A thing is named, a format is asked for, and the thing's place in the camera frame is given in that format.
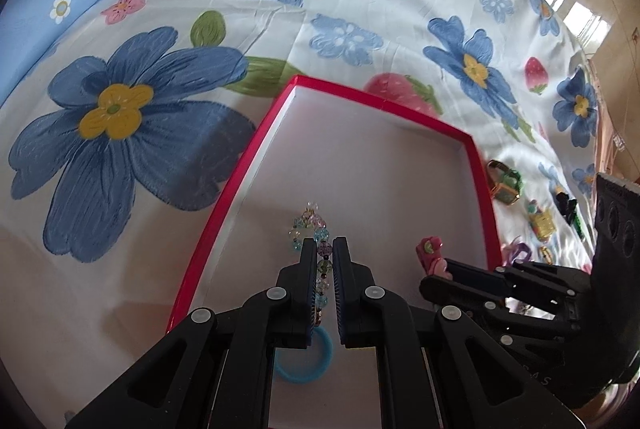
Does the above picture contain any red jewelry box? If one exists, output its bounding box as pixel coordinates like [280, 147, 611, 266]
[167, 76, 503, 335]

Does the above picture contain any blue hair tie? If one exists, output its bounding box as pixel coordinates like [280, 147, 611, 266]
[274, 328, 335, 382]

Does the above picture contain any black green hair clip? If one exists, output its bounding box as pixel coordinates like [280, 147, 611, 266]
[554, 189, 581, 226]

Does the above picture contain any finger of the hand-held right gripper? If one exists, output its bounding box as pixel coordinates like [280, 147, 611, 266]
[419, 275, 581, 345]
[442, 258, 593, 305]

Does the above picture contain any gold watch with green face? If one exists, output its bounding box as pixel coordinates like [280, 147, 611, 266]
[486, 159, 526, 207]

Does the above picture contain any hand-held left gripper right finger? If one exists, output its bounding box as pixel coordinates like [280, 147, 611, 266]
[332, 236, 586, 429]

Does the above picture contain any yellow claw hair clip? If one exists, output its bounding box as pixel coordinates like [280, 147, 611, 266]
[525, 199, 558, 242]

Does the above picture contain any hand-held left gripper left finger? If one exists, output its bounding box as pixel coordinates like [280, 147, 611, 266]
[65, 236, 321, 429]

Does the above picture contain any purple bow hair tie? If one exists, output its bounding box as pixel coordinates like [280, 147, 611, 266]
[502, 236, 533, 267]

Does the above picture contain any glass bead bracelet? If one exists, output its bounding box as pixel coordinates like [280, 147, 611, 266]
[291, 201, 334, 327]

